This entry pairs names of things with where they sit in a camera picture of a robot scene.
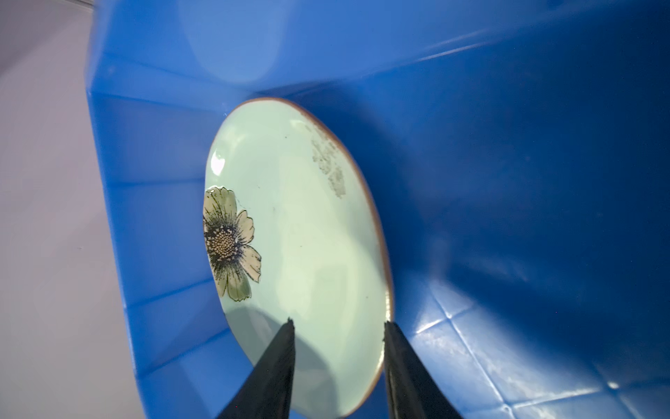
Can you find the blue plastic bin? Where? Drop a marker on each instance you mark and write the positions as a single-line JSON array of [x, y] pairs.
[[518, 152]]

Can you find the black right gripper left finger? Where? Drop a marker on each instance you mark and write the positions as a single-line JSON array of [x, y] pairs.
[[266, 393]]

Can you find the green flower plate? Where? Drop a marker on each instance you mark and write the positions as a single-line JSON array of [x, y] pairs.
[[292, 233]]

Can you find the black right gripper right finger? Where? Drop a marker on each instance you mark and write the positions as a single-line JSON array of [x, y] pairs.
[[411, 391]]

